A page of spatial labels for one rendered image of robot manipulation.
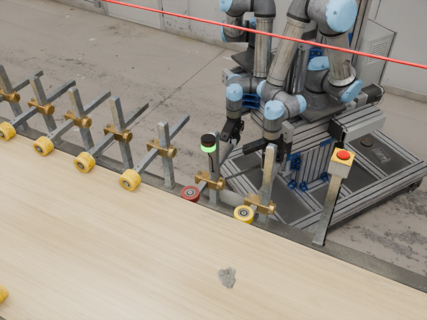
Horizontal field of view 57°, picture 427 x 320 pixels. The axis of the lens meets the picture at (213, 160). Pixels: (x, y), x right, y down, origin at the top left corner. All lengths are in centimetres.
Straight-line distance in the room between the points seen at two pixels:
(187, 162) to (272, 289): 187
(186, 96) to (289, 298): 274
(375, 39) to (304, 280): 130
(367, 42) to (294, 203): 106
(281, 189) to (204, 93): 158
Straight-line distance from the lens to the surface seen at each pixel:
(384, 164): 305
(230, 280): 145
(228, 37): 219
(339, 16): 149
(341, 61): 168
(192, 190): 170
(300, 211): 257
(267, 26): 184
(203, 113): 363
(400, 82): 416
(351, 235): 281
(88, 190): 179
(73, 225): 169
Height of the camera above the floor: 216
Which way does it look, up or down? 43 degrees down
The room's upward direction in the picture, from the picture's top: 1 degrees counter-clockwise
